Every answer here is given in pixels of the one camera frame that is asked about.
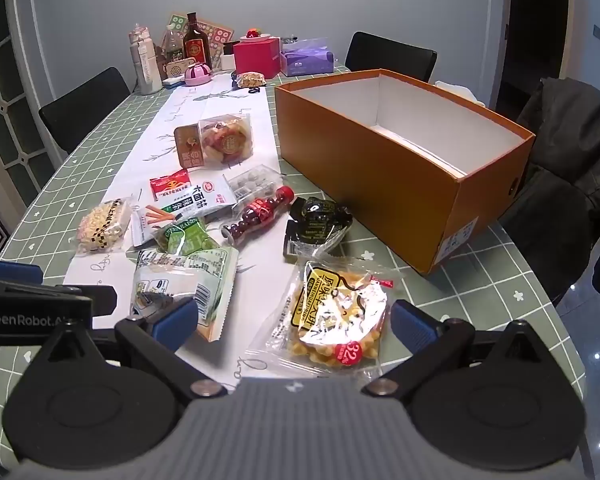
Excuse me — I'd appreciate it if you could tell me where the yellow waffle packet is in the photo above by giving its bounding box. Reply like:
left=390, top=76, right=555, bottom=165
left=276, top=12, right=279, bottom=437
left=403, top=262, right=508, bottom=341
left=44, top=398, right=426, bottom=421
left=247, top=255, right=398, bottom=381

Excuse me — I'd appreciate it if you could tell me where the pink box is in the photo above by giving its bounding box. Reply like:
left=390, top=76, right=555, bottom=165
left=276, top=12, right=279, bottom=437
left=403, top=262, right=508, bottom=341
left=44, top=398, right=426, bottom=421
left=232, top=37, right=282, bottom=78

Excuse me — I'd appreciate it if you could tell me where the orange cardboard box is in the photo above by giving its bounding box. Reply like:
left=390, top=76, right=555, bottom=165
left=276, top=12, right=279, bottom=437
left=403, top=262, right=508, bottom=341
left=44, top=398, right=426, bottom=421
left=274, top=70, right=537, bottom=276

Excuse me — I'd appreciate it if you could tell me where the patterned board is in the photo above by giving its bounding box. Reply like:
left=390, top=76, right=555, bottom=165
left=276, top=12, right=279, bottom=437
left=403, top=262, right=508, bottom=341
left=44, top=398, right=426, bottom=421
left=166, top=14, right=235, bottom=61

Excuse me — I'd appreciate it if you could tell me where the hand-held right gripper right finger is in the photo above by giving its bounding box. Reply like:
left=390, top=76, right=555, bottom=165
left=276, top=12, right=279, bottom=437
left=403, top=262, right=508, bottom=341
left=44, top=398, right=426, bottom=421
left=361, top=299, right=557, bottom=396

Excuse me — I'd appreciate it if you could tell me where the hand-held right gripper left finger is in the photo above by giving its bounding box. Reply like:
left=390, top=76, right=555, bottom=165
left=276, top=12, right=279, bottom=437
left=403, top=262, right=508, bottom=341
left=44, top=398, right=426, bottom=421
left=29, top=296, right=229, bottom=399

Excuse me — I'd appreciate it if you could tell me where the red-capped chocolate ball bottle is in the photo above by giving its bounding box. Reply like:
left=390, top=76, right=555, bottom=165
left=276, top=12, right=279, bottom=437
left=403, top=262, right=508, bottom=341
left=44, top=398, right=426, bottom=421
left=221, top=185, right=296, bottom=248

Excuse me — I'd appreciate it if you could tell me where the clear dried fruit bag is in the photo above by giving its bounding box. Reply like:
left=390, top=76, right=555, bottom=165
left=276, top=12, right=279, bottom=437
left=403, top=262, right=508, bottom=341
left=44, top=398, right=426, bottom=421
left=174, top=112, right=255, bottom=170

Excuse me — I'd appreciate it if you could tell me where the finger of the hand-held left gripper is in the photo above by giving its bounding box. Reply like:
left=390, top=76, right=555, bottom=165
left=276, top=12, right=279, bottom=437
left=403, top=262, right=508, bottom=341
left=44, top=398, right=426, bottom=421
left=55, top=285, right=118, bottom=317
left=0, top=258, right=44, bottom=284

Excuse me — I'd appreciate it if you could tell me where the pink round container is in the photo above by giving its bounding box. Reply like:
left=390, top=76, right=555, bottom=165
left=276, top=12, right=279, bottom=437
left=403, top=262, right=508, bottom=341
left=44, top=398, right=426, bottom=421
left=184, top=62, right=214, bottom=87

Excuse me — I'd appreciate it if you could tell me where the white snack stick packet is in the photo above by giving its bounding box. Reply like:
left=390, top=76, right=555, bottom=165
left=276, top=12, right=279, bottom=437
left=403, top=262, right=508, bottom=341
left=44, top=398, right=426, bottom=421
left=130, top=175, right=236, bottom=248

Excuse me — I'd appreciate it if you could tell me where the brown glass bottle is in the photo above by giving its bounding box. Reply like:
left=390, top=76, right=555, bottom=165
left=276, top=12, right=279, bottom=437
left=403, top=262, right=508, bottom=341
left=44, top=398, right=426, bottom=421
left=182, top=11, right=212, bottom=63

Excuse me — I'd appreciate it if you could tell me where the purple tissue box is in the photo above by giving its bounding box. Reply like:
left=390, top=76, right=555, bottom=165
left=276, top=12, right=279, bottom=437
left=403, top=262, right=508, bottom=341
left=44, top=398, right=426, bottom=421
left=280, top=37, right=337, bottom=77

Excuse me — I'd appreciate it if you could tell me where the black snack packet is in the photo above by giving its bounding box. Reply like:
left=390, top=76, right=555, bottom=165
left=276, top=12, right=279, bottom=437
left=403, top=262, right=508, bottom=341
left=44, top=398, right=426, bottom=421
left=282, top=196, right=353, bottom=263

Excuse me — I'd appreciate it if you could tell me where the clear packet of white candies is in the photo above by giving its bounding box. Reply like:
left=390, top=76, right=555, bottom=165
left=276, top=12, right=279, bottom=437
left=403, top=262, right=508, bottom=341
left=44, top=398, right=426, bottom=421
left=225, top=164, right=283, bottom=208

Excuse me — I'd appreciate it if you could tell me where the folded cream cloth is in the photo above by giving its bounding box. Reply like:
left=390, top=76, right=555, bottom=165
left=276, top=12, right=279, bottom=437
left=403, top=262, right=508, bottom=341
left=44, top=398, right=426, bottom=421
left=432, top=80, right=483, bottom=106

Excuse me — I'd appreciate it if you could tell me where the dark jacket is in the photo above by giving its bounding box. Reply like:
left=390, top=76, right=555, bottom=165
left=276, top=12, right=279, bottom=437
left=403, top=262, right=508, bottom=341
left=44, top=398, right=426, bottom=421
left=497, top=76, right=600, bottom=306

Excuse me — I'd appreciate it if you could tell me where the clear plastic bottle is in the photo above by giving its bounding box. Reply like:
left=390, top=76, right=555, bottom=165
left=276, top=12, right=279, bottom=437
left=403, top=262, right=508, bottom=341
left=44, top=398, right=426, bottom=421
left=160, top=24, right=186, bottom=66

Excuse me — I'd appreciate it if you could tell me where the glass panelled door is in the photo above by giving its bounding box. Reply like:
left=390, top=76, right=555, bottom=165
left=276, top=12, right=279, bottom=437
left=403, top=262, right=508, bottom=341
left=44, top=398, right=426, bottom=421
left=0, top=0, right=58, bottom=261

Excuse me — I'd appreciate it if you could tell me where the red snack packet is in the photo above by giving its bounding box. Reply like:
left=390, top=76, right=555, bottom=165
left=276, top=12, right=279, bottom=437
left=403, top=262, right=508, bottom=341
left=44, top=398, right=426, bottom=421
left=149, top=169, right=191, bottom=202

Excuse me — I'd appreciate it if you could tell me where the bright green snack packet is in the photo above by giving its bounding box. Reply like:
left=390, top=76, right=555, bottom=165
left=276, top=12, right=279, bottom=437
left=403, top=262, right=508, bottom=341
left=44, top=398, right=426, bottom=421
left=152, top=217, right=221, bottom=257

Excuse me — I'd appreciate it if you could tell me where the white drinking bottle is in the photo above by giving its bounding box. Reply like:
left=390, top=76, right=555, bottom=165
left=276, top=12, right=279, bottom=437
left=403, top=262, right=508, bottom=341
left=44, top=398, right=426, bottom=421
left=128, top=23, right=163, bottom=96

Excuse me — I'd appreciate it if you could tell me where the black chair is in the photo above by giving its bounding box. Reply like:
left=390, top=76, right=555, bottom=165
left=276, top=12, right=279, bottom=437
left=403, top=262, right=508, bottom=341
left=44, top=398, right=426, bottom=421
left=345, top=31, right=438, bottom=83
left=39, top=66, right=132, bottom=156

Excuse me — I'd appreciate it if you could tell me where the clear crispy noodle packet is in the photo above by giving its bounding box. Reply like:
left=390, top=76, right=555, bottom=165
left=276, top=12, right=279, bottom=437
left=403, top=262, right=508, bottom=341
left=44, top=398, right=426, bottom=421
left=76, top=197, right=133, bottom=256

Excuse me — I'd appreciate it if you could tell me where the clear nut packet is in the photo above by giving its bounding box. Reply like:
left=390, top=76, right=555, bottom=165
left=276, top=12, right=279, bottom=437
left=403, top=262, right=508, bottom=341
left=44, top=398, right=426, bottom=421
left=235, top=71, right=268, bottom=89

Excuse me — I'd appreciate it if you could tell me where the small white speaker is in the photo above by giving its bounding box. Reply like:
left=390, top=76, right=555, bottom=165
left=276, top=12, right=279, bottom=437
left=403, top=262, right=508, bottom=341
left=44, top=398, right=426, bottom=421
left=162, top=57, right=197, bottom=81

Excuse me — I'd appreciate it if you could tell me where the white printed table runner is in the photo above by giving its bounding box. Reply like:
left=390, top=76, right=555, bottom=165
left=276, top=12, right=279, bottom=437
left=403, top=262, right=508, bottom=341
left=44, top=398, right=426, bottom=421
left=62, top=72, right=381, bottom=393

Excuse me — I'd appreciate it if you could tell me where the pale green white packet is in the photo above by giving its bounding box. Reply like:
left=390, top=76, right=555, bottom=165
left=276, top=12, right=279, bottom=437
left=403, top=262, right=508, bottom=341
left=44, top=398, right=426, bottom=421
left=130, top=245, right=240, bottom=343

